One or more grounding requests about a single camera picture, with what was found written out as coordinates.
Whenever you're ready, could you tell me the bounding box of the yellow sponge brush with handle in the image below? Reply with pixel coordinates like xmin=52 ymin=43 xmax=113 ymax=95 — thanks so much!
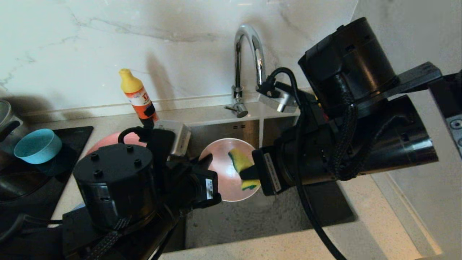
xmin=228 ymin=148 xmax=261 ymax=191

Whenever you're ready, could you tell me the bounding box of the pink bowl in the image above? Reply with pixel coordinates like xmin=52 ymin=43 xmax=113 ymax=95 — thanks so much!
xmin=199 ymin=138 xmax=261 ymax=202

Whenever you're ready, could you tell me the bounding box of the yellow-capped orange dish soap bottle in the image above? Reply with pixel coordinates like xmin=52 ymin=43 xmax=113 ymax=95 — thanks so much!
xmin=119 ymin=68 xmax=159 ymax=127

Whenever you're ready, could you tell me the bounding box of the chrome gooseneck faucet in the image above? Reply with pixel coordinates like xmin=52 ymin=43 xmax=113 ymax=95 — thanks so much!
xmin=224 ymin=24 xmax=267 ymax=119

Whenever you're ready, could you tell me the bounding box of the large pink plate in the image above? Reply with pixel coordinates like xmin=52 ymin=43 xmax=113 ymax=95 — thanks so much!
xmin=87 ymin=132 xmax=148 ymax=156

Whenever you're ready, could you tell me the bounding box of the teal bowl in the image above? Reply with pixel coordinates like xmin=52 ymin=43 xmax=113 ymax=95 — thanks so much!
xmin=14 ymin=129 xmax=62 ymax=165

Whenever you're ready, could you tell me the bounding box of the stainless steel sink basin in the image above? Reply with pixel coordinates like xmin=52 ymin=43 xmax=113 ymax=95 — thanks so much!
xmin=173 ymin=116 xmax=358 ymax=251

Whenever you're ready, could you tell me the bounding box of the black glass induction cooktop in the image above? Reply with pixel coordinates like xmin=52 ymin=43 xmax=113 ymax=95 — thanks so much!
xmin=0 ymin=126 xmax=93 ymax=221

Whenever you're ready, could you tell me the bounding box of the black frying pan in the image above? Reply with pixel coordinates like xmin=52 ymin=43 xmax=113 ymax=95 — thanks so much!
xmin=0 ymin=159 xmax=76 ymax=206

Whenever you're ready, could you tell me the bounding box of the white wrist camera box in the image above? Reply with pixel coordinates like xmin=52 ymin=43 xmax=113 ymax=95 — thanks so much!
xmin=257 ymin=81 xmax=298 ymax=113
xmin=153 ymin=119 xmax=192 ymax=156

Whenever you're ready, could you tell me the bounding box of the steel pot with black handle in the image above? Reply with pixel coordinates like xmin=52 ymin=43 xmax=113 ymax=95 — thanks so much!
xmin=0 ymin=100 xmax=22 ymax=145

